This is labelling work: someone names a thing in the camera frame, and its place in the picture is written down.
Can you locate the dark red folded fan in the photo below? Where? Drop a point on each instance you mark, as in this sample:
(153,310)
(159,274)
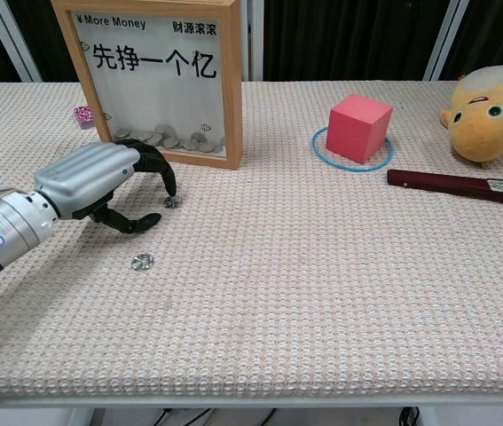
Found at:
(433,182)

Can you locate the silver coin pile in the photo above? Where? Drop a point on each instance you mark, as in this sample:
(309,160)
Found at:
(198,142)

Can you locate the small pink glitter object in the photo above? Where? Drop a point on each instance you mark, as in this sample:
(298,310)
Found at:
(83,117)

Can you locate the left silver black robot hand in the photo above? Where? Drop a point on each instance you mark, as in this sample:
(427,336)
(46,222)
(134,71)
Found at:
(82,173)

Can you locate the white frame post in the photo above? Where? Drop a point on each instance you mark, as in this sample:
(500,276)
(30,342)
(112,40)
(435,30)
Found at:
(11,40)
(253,40)
(444,40)

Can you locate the beige woven tablecloth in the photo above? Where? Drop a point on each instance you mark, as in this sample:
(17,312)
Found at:
(277,288)

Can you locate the red foam cube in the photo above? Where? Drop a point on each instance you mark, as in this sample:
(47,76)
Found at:
(357,126)

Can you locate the wooden frame coin bank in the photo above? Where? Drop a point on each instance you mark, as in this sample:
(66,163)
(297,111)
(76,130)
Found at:
(232,111)

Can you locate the yellow plush toy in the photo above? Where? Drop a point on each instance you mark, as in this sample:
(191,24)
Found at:
(481,133)

